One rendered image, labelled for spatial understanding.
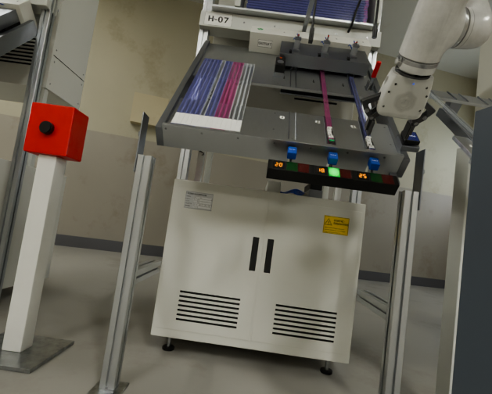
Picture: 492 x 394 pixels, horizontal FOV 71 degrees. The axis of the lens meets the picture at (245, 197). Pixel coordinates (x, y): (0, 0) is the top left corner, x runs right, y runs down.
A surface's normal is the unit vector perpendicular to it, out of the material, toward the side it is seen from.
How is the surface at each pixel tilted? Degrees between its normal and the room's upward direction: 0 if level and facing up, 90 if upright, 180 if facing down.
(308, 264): 90
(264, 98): 90
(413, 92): 136
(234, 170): 90
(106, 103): 90
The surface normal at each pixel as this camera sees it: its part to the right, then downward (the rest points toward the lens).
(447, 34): 0.19, 0.68
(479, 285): -0.96, -0.15
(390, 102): -0.18, 0.65
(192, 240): -0.01, -0.08
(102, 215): 0.23, -0.05
